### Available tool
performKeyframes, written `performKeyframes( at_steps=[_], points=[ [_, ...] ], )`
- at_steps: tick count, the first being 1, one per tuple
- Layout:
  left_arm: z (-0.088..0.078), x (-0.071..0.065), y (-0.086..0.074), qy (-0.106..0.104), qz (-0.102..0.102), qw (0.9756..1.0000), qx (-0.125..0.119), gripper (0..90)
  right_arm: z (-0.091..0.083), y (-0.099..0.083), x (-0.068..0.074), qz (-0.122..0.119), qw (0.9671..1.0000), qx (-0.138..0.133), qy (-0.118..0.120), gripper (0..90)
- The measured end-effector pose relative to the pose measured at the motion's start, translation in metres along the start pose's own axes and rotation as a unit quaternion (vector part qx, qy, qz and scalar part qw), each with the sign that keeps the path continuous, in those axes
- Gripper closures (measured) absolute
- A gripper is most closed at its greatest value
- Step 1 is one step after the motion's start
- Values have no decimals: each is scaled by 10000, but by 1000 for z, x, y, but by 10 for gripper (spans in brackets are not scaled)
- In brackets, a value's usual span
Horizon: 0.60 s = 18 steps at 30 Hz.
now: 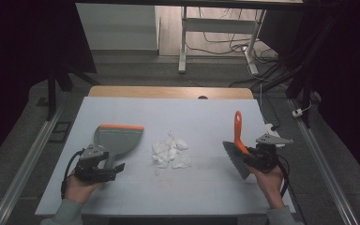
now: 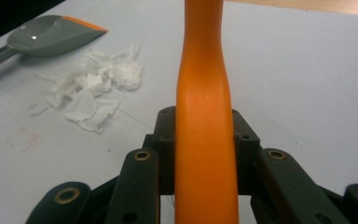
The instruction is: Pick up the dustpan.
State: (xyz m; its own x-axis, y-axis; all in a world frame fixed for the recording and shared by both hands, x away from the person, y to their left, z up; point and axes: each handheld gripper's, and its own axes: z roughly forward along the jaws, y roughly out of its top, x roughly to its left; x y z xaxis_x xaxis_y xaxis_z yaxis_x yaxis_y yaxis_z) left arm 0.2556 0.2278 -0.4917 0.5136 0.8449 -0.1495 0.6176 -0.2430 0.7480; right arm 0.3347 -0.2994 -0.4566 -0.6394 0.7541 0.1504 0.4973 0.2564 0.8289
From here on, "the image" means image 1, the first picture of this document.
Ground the pile of white paper scraps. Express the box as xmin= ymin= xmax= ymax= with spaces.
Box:
xmin=151 ymin=130 xmax=193 ymax=176

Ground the black tripod stand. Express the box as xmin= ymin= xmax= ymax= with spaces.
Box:
xmin=45 ymin=60 xmax=101 ymax=122

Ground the black metal stand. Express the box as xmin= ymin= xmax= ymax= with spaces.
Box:
xmin=252 ymin=12 xmax=345 ymax=129

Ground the tangle of floor cables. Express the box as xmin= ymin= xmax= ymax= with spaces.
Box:
xmin=186 ymin=7 xmax=282 ymax=89

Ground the hand-held gripper black cable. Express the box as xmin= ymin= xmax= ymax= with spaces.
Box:
xmin=60 ymin=149 xmax=85 ymax=201
xmin=276 ymin=154 xmax=293 ymax=200

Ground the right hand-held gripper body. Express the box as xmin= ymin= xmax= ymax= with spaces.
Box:
xmin=247 ymin=133 xmax=294 ymax=173

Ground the white power strip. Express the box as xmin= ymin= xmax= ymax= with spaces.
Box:
xmin=264 ymin=123 xmax=286 ymax=148

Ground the wooden table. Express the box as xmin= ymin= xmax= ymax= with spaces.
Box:
xmin=87 ymin=85 xmax=255 ymax=100

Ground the light blue table mat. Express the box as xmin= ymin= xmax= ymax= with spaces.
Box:
xmin=35 ymin=96 xmax=296 ymax=218

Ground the white metal desk frame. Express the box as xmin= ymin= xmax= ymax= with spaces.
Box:
xmin=177 ymin=6 xmax=267 ymax=76

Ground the grey brush with orange handle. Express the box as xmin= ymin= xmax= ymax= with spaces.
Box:
xmin=222 ymin=110 xmax=252 ymax=181

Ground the grey dustpan with orange edge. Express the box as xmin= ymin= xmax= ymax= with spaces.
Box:
xmin=93 ymin=124 xmax=145 ymax=171

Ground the black rectangular floor frame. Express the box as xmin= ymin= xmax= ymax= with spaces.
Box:
xmin=48 ymin=121 xmax=73 ymax=144

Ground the left hand-held gripper black cable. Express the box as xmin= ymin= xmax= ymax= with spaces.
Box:
xmin=60 ymin=149 xmax=85 ymax=201

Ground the person's right hand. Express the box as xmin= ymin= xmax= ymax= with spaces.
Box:
xmin=247 ymin=163 xmax=286 ymax=209

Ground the aluminium rail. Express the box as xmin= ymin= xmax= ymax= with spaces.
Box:
xmin=0 ymin=104 xmax=65 ymax=225
xmin=289 ymin=98 xmax=359 ymax=225

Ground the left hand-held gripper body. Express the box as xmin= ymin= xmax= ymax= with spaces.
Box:
xmin=73 ymin=143 xmax=120 ymax=184

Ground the person's left hand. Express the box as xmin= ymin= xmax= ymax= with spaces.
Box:
xmin=63 ymin=172 xmax=103 ymax=204

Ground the right hand-held gripper black cable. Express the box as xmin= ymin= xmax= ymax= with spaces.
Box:
xmin=276 ymin=154 xmax=293 ymax=200

